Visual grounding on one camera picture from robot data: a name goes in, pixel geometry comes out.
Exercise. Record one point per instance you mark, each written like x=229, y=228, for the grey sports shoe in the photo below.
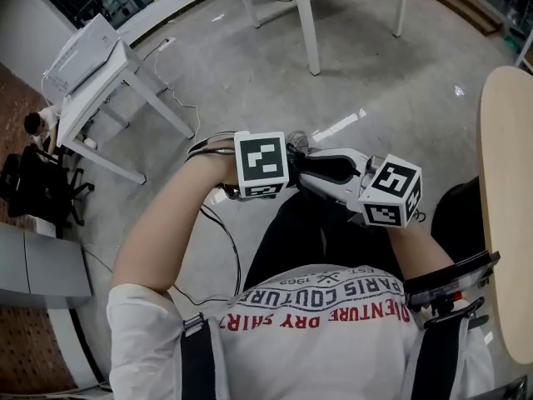
x=297, y=140

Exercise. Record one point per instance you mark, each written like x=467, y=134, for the white printed shirt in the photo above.
x=316, y=348

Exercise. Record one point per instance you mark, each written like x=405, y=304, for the grey cabinet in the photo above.
x=46, y=265

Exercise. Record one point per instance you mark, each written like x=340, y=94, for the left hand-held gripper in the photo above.
x=262, y=163

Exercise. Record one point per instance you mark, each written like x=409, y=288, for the white metal table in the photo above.
x=104, y=90

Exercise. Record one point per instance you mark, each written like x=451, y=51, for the wooden table with white legs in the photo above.
x=310, y=27

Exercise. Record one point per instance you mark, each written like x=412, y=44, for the black office chair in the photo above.
x=37, y=186

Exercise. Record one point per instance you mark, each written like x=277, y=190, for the white power strip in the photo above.
x=165, y=44

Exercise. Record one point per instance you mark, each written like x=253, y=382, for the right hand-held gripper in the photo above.
x=391, y=190

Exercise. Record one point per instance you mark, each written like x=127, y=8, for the black trousers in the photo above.
x=300, y=240

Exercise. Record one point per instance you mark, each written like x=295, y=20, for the light wooden round table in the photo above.
x=508, y=206

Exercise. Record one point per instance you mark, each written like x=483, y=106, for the black phone on chest mount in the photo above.
x=449, y=279

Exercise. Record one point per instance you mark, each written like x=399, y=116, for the person's left forearm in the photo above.
x=175, y=223

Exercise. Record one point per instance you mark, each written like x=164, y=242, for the white cardboard box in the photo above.
x=83, y=52

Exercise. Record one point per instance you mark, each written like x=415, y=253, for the wooden steps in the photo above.
x=458, y=6

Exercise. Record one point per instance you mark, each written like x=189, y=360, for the person's right forearm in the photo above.
x=416, y=252

